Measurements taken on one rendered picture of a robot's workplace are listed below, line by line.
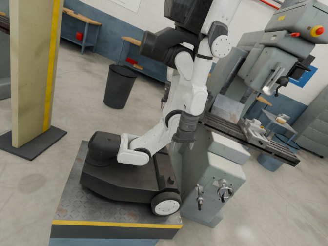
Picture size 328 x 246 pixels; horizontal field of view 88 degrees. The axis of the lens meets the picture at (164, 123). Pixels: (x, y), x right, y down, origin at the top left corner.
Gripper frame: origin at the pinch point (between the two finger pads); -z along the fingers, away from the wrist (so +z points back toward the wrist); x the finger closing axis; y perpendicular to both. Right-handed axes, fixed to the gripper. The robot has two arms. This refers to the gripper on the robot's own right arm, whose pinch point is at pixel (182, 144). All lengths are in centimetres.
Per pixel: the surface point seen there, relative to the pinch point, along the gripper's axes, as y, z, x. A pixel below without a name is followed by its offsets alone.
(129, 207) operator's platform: 3, -53, -24
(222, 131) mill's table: 41, -18, 56
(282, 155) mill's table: 20, -31, 109
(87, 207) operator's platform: 3, -47, -49
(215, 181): 12, -46, 42
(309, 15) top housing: 28, 71, 73
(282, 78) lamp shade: 25, 34, 73
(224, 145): 28, -24, 52
